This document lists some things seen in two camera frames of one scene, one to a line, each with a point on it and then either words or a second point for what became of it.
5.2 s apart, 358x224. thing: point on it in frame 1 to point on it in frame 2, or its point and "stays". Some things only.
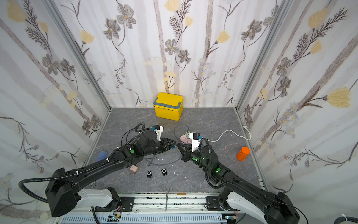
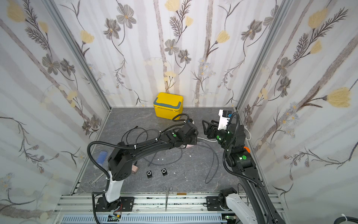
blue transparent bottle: (103, 155) stays
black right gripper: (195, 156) to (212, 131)
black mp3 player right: (164, 171) stays
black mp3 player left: (149, 174) stays
